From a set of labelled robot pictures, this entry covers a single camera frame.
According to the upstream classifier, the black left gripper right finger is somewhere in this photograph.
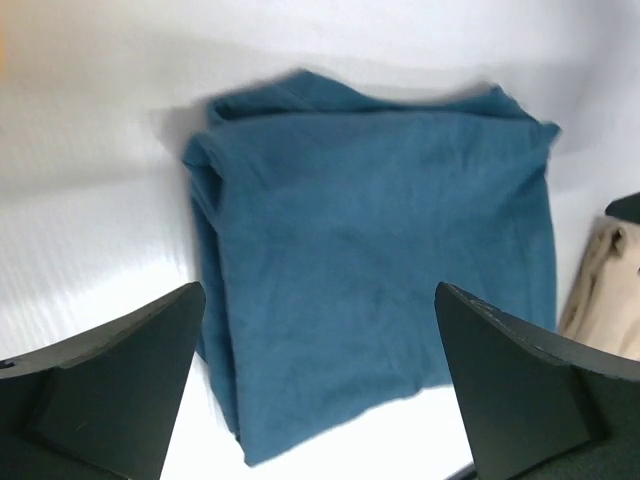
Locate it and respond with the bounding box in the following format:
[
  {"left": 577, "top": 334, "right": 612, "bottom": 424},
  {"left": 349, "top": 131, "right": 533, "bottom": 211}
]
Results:
[{"left": 435, "top": 283, "right": 639, "bottom": 479}]

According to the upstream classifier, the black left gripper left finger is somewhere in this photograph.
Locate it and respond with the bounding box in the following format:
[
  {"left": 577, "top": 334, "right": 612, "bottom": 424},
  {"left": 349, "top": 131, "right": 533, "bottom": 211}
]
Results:
[{"left": 1, "top": 282, "right": 205, "bottom": 479}]

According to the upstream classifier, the dark blue t shirt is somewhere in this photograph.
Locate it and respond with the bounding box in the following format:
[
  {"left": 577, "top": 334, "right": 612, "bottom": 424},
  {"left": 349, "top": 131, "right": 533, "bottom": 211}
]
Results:
[{"left": 183, "top": 71, "right": 560, "bottom": 466}]

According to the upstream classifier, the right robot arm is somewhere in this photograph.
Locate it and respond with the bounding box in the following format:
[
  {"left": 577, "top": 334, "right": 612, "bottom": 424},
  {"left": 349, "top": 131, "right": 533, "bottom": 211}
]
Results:
[{"left": 605, "top": 192, "right": 640, "bottom": 225}]

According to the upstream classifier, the beige folded t shirt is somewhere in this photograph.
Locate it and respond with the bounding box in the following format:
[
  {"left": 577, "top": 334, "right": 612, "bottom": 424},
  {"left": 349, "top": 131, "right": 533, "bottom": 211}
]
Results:
[{"left": 558, "top": 217, "right": 639, "bottom": 361}]

